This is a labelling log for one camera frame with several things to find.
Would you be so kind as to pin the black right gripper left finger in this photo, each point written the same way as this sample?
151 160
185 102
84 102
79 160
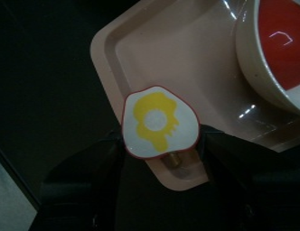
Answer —
83 180

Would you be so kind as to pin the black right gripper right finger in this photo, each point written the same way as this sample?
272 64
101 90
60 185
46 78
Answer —
254 180

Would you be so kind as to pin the toy fried egg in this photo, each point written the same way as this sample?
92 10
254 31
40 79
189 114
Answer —
160 126

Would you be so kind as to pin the red toy pot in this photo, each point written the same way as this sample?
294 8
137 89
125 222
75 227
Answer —
278 48

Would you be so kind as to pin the pink plastic tray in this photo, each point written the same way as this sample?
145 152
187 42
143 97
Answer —
177 60

